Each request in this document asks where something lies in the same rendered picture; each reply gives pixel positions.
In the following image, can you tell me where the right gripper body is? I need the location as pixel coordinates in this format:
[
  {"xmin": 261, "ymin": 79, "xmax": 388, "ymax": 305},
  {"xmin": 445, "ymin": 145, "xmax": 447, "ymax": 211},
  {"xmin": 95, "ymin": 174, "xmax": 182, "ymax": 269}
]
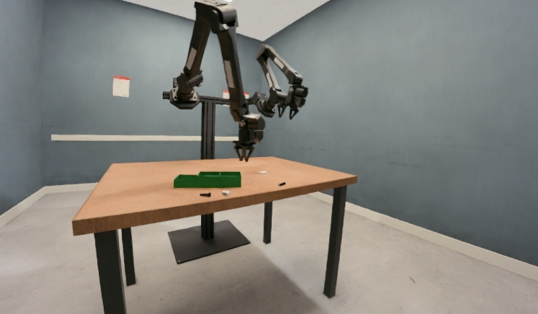
[{"xmin": 233, "ymin": 130, "xmax": 256, "ymax": 147}]

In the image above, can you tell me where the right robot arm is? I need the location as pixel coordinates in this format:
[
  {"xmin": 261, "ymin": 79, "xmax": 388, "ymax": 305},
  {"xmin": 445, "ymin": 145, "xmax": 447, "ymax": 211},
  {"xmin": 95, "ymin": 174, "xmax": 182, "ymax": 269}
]
[{"xmin": 172, "ymin": 0, "xmax": 265, "ymax": 143}]

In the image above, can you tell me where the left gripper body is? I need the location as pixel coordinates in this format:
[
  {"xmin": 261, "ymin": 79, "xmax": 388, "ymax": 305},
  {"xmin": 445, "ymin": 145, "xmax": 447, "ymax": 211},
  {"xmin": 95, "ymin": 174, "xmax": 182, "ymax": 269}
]
[{"xmin": 278, "ymin": 94, "xmax": 299, "ymax": 110}]

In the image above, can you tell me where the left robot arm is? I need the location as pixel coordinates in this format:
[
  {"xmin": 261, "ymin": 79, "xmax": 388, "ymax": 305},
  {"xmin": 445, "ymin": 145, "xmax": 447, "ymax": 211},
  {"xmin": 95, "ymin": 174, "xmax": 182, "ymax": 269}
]
[{"xmin": 256, "ymin": 43, "xmax": 308, "ymax": 113}]

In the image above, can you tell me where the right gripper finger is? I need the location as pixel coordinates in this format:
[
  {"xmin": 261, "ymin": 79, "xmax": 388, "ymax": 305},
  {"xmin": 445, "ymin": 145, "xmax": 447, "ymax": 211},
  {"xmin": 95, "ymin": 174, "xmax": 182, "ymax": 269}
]
[
  {"xmin": 242, "ymin": 146, "xmax": 256, "ymax": 162},
  {"xmin": 235, "ymin": 146, "xmax": 244, "ymax": 161}
]

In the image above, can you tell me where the green three-compartment sorting bin rack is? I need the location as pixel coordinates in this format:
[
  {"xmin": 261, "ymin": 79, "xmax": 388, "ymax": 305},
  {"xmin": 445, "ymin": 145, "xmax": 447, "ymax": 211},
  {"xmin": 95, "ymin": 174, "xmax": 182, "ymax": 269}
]
[{"xmin": 174, "ymin": 171, "xmax": 242, "ymax": 188}]

